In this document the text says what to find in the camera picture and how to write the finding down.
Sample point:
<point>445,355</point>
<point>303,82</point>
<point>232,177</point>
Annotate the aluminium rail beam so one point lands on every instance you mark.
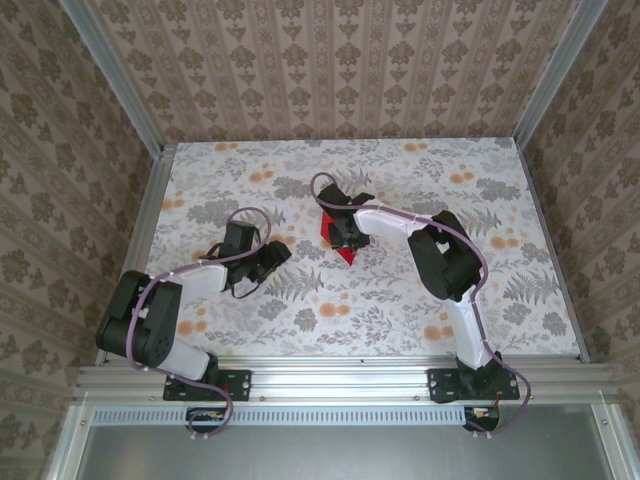
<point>340,380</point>

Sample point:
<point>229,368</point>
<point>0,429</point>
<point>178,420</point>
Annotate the red paper sheet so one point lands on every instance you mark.
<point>350,256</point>

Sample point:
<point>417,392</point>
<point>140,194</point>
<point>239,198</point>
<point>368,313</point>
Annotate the aluminium side rail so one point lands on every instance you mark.
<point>572,305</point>
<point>141,240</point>

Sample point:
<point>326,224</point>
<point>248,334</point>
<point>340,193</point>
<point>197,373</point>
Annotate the small black controller board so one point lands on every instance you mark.
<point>202,426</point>
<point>487,422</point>

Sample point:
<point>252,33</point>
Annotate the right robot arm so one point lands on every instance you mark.
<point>440,260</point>

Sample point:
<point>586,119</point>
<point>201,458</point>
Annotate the aluminium frame post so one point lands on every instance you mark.
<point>557,75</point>
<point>119,75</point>

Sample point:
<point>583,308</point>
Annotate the aluminium lower frame bar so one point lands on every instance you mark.
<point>70,445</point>
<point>612,445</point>

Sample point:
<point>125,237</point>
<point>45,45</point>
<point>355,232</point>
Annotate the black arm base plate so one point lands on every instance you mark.
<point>442,385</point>
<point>240,385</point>

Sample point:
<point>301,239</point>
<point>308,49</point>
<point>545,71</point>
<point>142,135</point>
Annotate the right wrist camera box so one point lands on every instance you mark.
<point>335,196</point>

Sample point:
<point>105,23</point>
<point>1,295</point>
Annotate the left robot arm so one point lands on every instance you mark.
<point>162,325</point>

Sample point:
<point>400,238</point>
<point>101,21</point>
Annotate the floral tablecloth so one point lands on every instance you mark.
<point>400,320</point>

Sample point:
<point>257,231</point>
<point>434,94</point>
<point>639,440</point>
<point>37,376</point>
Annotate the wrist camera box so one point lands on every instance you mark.
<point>335,196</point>
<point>241,237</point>

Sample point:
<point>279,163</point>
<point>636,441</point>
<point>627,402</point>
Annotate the grey metal sheet panel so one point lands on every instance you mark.
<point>340,455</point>

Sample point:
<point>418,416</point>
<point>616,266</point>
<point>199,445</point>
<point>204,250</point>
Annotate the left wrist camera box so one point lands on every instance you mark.
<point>241,237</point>

